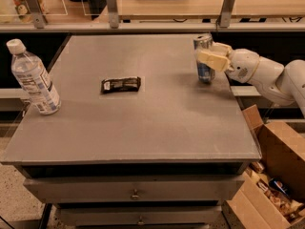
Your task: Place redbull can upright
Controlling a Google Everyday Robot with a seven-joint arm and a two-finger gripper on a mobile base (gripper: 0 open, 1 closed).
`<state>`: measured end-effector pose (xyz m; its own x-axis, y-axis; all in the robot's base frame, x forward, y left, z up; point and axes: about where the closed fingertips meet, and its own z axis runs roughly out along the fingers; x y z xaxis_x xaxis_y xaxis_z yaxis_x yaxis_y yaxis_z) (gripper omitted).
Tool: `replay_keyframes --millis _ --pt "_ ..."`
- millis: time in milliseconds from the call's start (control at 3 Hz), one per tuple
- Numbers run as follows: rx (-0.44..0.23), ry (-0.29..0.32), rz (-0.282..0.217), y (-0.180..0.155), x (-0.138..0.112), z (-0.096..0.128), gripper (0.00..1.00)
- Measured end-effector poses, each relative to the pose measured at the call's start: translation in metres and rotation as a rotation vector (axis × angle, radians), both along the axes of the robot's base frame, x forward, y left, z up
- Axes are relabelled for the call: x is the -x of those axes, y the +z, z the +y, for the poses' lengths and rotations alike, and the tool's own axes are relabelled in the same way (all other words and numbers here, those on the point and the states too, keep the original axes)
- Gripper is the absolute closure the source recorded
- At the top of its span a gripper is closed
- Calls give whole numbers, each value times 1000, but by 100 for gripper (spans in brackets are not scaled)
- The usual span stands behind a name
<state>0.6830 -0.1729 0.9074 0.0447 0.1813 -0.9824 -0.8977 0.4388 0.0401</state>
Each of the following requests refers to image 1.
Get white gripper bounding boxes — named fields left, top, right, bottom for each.
left=196, top=42, right=260, bottom=84

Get silver blue redbull can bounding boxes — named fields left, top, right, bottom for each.
left=193, top=32, right=215, bottom=84

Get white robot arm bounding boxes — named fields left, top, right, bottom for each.
left=195, top=42, right=305, bottom=115

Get blue pepsi can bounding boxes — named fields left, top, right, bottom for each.
left=269, top=178, right=289, bottom=196

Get black snack wrapper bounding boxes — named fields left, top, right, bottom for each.
left=101, top=76, right=141, bottom=94

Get grey drawer cabinet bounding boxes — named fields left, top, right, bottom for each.
left=2, top=34, right=260, bottom=229

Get snack packets in box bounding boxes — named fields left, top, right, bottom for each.
left=250, top=161, right=305, bottom=222

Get open cardboard box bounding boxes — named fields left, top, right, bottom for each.
left=223, top=105, right=305, bottom=229

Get upper grey drawer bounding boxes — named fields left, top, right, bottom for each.
left=24, top=176, right=244, bottom=204

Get grey drawer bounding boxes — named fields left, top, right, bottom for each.
left=56, top=206, right=221, bottom=226
left=24, top=176, right=244, bottom=204

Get lower grey drawer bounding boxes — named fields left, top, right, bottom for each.
left=56, top=206, right=221, bottom=226

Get brass upper drawer knob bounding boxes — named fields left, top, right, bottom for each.
left=130, top=189, right=140, bottom=200

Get brass drawer knob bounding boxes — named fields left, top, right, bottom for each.
left=137, top=217, right=145, bottom=226
left=130, top=189, right=140, bottom=200

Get brass lower drawer knob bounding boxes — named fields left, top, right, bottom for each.
left=137, top=217, right=145, bottom=226

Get clear plastic water bottle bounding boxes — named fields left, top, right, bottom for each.
left=7, top=39, right=61, bottom=115

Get right metal bracket post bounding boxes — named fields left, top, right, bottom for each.
left=217, top=0, right=235, bottom=28

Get metal bracket post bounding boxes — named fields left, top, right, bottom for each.
left=106, top=0, right=120, bottom=29
left=25, top=0, right=47, bottom=29
left=217, top=0, right=235, bottom=28

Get middle metal bracket post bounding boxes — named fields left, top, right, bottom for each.
left=106, top=0, right=120, bottom=29

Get left metal bracket post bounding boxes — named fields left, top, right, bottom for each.
left=25, top=0, right=47, bottom=29

